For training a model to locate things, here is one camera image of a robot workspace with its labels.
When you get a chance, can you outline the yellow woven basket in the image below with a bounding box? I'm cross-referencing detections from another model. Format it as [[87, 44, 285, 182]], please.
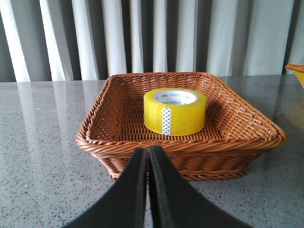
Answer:
[[285, 64, 304, 87]]

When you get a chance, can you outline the grey pleated curtain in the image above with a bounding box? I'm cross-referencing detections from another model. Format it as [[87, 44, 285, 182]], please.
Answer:
[[0, 0, 304, 82]]

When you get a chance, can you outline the brown wicker basket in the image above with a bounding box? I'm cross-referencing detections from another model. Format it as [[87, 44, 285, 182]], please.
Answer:
[[76, 72, 286, 180]]

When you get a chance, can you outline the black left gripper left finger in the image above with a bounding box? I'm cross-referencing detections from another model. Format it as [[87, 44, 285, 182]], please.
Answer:
[[65, 148, 147, 228]]

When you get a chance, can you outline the yellow packing tape roll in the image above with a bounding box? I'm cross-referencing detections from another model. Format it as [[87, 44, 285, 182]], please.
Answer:
[[143, 87, 207, 136]]

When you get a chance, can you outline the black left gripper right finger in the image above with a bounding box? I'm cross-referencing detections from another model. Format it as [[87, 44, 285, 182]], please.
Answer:
[[149, 145, 249, 228]]

